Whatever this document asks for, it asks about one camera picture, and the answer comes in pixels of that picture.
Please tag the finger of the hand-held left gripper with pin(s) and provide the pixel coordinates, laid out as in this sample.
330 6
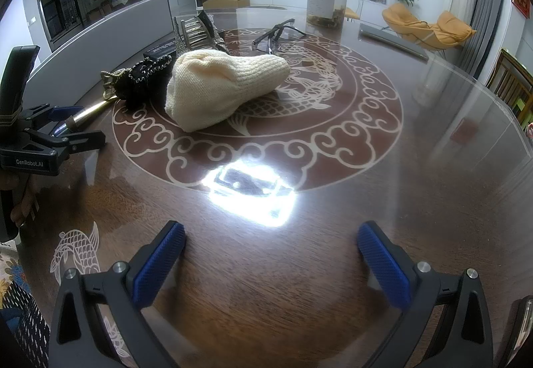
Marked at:
62 113
79 143

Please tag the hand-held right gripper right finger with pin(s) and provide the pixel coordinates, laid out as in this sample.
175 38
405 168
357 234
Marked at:
383 264

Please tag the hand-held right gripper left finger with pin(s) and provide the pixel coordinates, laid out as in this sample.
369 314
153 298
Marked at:
160 264

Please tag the silver metal tube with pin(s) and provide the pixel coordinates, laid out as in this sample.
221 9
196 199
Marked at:
85 115

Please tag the black framed glasses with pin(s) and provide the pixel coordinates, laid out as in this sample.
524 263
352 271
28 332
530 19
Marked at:
266 46

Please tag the person's left hand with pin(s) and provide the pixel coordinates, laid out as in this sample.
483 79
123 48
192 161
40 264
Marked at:
26 207

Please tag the grey partition board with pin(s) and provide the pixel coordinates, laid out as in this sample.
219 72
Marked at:
104 35

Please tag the dark glass balcony door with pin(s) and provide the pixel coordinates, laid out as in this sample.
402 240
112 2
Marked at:
66 12

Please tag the black cardboard box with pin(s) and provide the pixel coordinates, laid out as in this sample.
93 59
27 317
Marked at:
160 49

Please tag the cream knitted hat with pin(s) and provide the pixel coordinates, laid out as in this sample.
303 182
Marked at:
216 85

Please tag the rhinestone hair claw clip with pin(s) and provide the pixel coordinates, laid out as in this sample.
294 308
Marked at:
195 33

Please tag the brown cardboard carton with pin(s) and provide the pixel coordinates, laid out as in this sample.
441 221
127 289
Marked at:
227 2

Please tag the wooden chair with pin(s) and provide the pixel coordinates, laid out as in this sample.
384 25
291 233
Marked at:
510 76

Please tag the orange lounge chair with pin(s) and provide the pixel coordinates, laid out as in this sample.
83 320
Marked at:
454 31
406 24

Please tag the clear jar with black lid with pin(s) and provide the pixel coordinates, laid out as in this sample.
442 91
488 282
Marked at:
327 1

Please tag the grey curtain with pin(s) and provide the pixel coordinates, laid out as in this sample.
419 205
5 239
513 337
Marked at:
489 10

